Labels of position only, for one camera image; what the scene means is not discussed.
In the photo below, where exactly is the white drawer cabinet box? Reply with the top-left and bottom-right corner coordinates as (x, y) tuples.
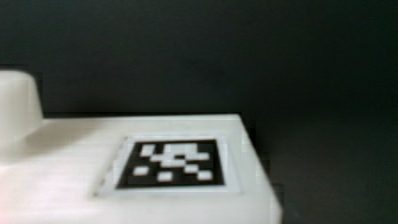
(0, 70), (283, 224)

